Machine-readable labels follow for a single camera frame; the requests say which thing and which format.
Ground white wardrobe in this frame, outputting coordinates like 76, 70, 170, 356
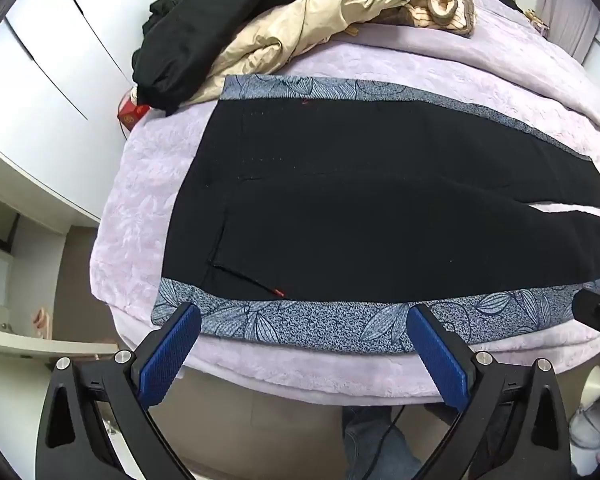
0, 0, 181, 223

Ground black cable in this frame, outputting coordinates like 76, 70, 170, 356
370, 402, 406, 480

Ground lavender embossed blanket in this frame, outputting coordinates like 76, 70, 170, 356
89, 0, 600, 406

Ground pink slippers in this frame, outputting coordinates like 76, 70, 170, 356
31, 308, 52, 338

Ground person's leg in jeans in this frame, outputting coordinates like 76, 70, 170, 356
341, 405, 423, 480

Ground red box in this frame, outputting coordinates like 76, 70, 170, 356
117, 91, 151, 131

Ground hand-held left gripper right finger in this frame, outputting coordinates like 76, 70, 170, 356
406, 304, 573, 480

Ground black jacket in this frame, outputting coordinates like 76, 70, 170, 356
131, 0, 348, 117

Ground beige coat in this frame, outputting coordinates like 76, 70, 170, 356
182, 0, 461, 107

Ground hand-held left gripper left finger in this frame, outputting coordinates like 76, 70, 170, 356
36, 301, 202, 480

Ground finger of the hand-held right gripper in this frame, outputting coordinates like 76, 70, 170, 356
572, 287, 600, 343

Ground white shelf ledge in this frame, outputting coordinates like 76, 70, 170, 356
0, 332, 117, 362

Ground striped knit garment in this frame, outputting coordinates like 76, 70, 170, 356
380, 0, 477, 38

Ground black pants with floral panels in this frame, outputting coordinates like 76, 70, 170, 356
151, 74, 600, 356

